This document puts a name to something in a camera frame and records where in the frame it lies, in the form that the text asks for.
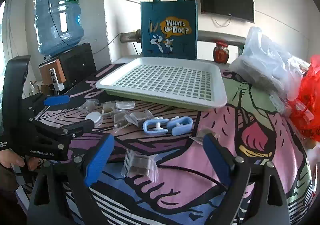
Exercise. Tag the blue screw clip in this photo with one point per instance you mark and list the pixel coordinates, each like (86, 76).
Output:
(175, 131)
(145, 127)

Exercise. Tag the clear round lid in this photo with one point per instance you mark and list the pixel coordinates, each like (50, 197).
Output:
(125, 104)

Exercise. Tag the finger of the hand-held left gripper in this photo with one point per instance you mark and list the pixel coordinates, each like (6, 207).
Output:
(57, 100)
(80, 126)

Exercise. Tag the clear plastic bag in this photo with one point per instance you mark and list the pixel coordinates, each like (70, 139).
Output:
(262, 60)

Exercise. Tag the black wall television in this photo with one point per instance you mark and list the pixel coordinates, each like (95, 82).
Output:
(225, 0)

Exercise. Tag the white perforated tray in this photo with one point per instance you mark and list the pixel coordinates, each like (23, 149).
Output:
(107, 80)

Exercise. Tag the white plastic clips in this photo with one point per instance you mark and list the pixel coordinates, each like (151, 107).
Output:
(276, 101)

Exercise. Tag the cardboard box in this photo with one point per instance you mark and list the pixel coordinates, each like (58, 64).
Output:
(41, 88)

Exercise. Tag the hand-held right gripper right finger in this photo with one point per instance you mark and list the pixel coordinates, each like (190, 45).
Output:
(216, 162)

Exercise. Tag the white round cap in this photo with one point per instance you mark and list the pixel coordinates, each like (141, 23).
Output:
(93, 117)

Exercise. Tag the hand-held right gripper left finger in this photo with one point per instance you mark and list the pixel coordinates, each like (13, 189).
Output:
(100, 160)

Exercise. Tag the person's left hand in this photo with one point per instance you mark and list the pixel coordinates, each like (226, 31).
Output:
(12, 161)

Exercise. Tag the red plastic bag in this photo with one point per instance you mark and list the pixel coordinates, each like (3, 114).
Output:
(307, 105)

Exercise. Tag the grey metal pipe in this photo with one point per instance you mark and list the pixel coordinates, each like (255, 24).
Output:
(220, 37)

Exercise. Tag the blue water bottle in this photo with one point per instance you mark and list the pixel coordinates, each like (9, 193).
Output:
(57, 15)

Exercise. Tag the brown round object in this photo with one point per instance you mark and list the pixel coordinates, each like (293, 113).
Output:
(312, 143)

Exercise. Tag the black water dispenser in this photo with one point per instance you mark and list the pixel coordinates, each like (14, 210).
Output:
(77, 65)

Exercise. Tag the red sauce jar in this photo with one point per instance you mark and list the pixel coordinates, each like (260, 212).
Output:
(221, 53)

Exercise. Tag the teal cartoon tote bag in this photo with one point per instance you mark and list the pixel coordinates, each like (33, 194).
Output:
(175, 47)

